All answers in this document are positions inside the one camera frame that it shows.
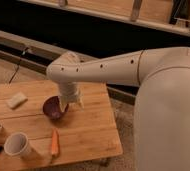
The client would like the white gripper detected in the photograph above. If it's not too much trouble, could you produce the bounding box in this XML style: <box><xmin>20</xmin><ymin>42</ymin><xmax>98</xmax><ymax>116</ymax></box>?
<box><xmin>59</xmin><ymin>82</ymin><xmax>84</xmax><ymax>112</ymax></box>

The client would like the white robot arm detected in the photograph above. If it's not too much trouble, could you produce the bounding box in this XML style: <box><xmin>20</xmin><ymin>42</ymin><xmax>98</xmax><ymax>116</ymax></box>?
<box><xmin>46</xmin><ymin>47</ymin><xmax>190</xmax><ymax>171</ymax></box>

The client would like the purple bowl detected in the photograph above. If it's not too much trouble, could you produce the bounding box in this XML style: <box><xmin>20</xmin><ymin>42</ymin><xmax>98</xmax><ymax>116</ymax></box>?
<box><xmin>43</xmin><ymin>96</ymin><xmax>69</xmax><ymax>119</ymax></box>

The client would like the orange carrot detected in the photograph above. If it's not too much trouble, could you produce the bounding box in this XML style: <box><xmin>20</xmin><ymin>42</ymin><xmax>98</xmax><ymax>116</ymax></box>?
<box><xmin>51</xmin><ymin>129</ymin><xmax>59</xmax><ymax>156</ymax></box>

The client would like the wooden table board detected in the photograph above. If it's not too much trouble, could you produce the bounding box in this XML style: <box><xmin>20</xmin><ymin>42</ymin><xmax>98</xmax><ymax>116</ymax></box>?
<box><xmin>0</xmin><ymin>80</ymin><xmax>123</xmax><ymax>171</ymax></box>

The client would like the yellow sponge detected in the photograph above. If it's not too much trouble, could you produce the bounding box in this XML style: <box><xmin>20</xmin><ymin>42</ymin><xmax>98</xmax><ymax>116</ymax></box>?
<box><xmin>6</xmin><ymin>92</ymin><xmax>28</xmax><ymax>109</ymax></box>

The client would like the white cup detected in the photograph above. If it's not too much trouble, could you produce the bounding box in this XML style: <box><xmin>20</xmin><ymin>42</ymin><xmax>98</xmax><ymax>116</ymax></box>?
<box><xmin>4</xmin><ymin>132</ymin><xmax>41</xmax><ymax>160</ymax></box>

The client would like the grey metal rail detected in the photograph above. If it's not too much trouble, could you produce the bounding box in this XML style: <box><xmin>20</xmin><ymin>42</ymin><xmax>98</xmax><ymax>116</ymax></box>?
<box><xmin>0</xmin><ymin>26</ymin><xmax>137</xmax><ymax>106</ymax></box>

